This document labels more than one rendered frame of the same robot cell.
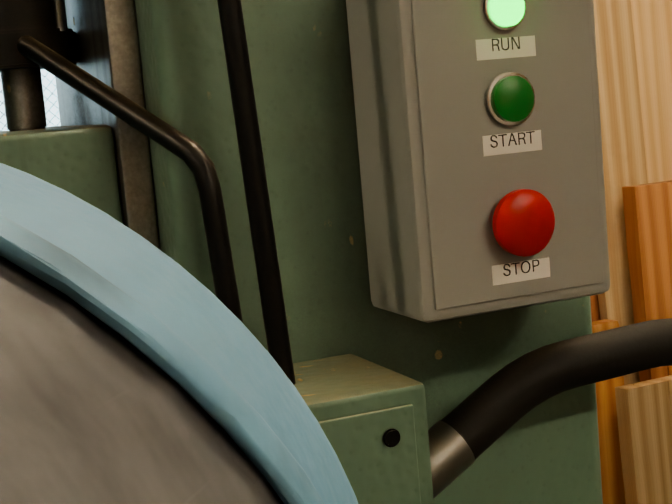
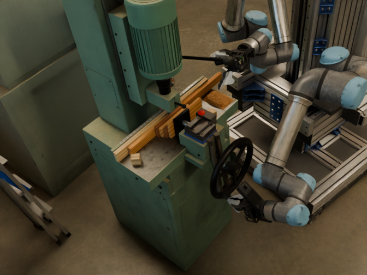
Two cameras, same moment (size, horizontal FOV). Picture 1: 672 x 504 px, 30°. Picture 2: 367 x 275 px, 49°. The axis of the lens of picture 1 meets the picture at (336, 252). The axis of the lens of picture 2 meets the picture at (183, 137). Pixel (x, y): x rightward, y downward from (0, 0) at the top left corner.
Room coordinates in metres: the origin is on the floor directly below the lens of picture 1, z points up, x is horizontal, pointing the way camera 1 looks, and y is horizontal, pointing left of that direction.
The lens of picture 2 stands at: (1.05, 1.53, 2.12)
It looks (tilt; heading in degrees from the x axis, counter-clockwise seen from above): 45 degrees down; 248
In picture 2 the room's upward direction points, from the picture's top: 8 degrees counter-clockwise
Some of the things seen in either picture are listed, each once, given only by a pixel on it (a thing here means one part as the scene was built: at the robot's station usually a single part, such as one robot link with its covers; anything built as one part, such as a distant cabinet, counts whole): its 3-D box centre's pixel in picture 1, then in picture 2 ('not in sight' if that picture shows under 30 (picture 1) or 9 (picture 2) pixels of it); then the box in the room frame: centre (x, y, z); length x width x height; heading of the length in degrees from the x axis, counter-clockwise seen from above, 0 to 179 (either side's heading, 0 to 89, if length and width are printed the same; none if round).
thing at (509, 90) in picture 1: (513, 98); not in sight; (0.56, -0.08, 1.42); 0.02 x 0.01 x 0.02; 112
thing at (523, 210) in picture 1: (523, 222); not in sight; (0.55, -0.08, 1.36); 0.03 x 0.01 x 0.03; 112
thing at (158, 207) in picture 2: not in sight; (166, 184); (0.65, 0.17, 0.36); 0.58 x 0.45 x 0.71; 112
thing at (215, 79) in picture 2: not in sight; (178, 110); (0.54, 0.26, 0.92); 0.62 x 0.02 x 0.04; 22
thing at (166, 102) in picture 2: not in sight; (163, 97); (0.61, 0.26, 1.03); 0.14 x 0.07 x 0.09; 112
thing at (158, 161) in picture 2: not in sight; (187, 137); (0.57, 0.38, 0.87); 0.61 x 0.30 x 0.06; 22
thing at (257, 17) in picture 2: not in sight; (255, 25); (-0.08, -0.06, 0.98); 0.13 x 0.12 x 0.14; 165
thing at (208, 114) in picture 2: not in sight; (202, 124); (0.53, 0.46, 0.99); 0.13 x 0.11 x 0.06; 22
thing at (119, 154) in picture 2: not in sight; (165, 116); (0.62, 0.26, 0.93); 0.60 x 0.02 x 0.05; 22
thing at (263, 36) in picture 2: not in sight; (259, 40); (0.14, 0.29, 1.15); 0.11 x 0.08 x 0.09; 22
